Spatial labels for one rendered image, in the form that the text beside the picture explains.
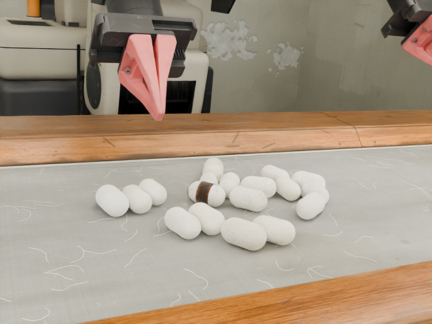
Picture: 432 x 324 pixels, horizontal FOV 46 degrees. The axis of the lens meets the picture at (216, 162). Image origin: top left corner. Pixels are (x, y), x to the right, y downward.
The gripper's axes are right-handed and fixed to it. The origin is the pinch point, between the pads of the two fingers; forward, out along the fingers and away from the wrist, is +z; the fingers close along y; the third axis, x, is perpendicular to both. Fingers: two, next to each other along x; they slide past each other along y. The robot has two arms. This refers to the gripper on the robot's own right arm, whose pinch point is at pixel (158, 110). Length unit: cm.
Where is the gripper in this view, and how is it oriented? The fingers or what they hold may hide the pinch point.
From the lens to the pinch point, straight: 49.5
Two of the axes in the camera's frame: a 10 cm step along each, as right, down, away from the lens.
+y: 9.1, -0.5, 4.1
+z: 2.4, 8.7, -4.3
